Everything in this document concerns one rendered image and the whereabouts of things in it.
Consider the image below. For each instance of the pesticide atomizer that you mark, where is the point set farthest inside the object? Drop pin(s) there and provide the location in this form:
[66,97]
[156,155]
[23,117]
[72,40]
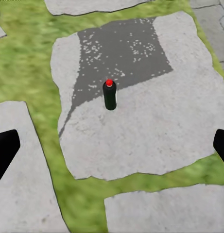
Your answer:
[109,92]

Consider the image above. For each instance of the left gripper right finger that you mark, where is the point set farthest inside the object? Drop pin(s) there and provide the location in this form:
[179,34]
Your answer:
[219,143]

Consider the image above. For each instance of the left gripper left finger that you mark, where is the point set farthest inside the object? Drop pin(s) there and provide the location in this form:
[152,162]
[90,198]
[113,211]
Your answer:
[9,145]

